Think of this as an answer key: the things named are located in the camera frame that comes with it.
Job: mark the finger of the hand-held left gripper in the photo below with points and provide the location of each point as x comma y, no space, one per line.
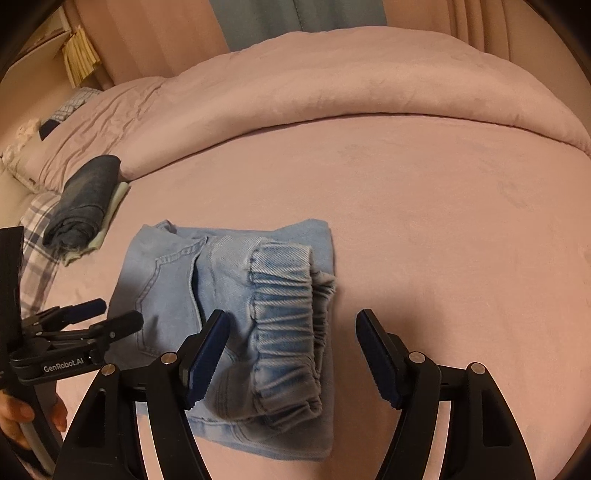
92,305
124,321

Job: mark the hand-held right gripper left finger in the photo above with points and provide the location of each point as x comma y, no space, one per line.
205,364

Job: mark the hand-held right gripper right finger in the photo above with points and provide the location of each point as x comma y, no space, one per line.
378,355

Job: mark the light blue denim pants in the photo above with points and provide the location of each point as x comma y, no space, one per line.
277,323

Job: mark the person's left hand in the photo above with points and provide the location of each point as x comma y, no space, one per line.
14,415

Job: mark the grey plaid cloth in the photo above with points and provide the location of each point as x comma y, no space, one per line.
39,272

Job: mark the folded dark denim jeans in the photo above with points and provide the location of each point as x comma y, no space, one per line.
83,198

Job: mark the light green folded cloth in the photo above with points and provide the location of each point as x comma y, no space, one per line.
119,196

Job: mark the pink bed sheet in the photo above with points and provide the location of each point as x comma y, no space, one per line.
438,230

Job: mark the small dark item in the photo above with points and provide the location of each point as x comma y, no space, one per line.
46,130

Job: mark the white fluffy item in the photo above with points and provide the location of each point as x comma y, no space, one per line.
26,130

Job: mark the blue checkered cloth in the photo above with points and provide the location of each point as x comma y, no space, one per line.
74,100

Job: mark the yellow hanging cloth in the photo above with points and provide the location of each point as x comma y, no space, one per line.
81,57

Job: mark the beige headboard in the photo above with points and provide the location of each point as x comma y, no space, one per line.
32,50

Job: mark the pink duvet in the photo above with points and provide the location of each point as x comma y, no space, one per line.
369,78

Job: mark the blue-grey curtain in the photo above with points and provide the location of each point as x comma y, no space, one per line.
295,18

